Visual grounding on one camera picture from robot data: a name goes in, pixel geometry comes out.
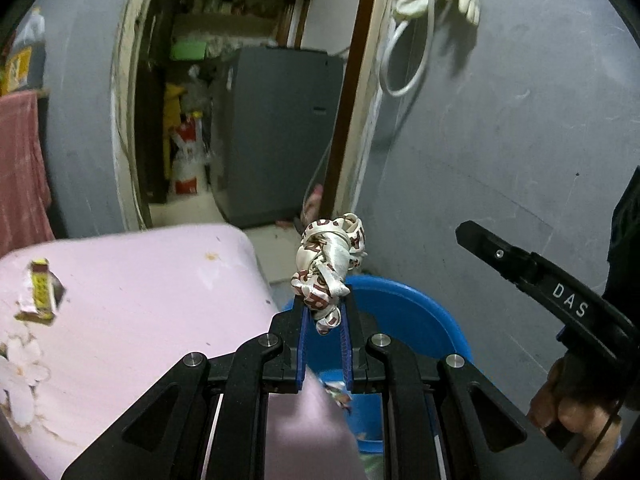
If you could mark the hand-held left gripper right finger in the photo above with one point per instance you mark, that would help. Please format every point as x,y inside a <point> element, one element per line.
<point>346,352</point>

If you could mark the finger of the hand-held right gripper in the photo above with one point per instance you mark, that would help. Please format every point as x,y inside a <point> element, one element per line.
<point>495,255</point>

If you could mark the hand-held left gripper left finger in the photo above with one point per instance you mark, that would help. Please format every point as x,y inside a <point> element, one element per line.
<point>300,352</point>

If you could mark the blue plastic basin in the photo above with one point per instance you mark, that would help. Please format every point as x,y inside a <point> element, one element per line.
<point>400,310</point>

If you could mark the knotted white printed wrapper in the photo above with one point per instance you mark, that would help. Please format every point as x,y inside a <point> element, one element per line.
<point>325,260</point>

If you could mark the person's right hand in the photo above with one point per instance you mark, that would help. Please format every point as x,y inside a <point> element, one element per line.
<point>575,417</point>

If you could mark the dark cloth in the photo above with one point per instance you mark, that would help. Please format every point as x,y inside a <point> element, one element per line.
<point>625,235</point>

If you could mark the pink cloth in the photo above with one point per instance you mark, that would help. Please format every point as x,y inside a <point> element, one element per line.
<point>315,202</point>

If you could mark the pink bed sheet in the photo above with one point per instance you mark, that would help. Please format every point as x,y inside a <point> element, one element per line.
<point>150,300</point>

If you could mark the red white bottle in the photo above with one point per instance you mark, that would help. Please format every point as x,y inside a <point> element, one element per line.
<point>187,170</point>

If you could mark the flattened yellow carton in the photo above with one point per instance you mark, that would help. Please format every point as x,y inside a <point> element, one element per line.
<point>42,292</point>

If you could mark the clear plastic bag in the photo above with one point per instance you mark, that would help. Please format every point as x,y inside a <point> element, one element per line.
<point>200,95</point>

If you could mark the yellow plastic bag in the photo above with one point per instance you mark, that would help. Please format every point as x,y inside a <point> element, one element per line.
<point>172,105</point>

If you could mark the green box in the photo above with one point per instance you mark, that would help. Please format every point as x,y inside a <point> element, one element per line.
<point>189,50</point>

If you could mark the pink checked towel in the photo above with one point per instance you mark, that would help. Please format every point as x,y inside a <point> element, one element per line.
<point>20,170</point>

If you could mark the large cooking oil jug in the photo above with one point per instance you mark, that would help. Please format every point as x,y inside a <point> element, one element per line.
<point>25,52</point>

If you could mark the wooden door frame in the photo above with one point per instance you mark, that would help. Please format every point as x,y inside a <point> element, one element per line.
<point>357,85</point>

